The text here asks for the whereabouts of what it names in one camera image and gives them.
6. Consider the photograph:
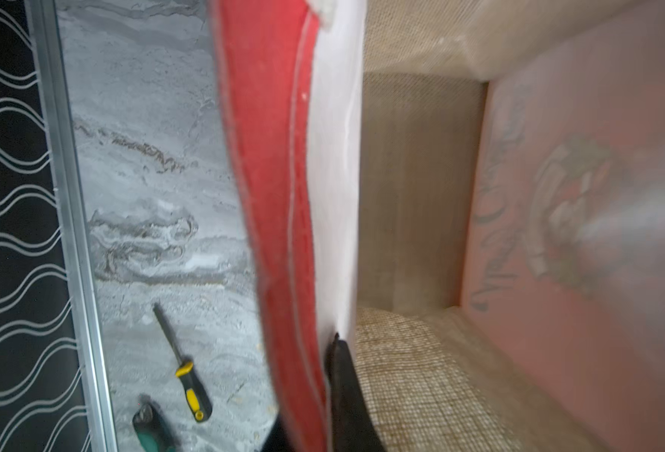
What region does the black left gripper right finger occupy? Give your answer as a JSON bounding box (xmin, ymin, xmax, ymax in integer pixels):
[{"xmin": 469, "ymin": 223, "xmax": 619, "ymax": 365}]
[{"xmin": 325, "ymin": 333, "xmax": 385, "ymax": 452}]

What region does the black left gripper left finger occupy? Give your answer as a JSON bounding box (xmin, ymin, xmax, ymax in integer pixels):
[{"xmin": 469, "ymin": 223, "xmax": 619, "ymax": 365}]
[{"xmin": 260, "ymin": 415, "xmax": 293, "ymax": 452}]

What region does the jute and red tote bag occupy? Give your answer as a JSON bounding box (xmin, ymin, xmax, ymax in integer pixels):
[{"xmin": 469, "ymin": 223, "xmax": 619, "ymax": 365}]
[{"xmin": 207, "ymin": 1, "xmax": 665, "ymax": 451}]

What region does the yellow black handled file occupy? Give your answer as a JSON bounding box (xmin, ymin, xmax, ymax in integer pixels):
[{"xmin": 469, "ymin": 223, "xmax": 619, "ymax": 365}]
[{"xmin": 153, "ymin": 303, "xmax": 213, "ymax": 424}]

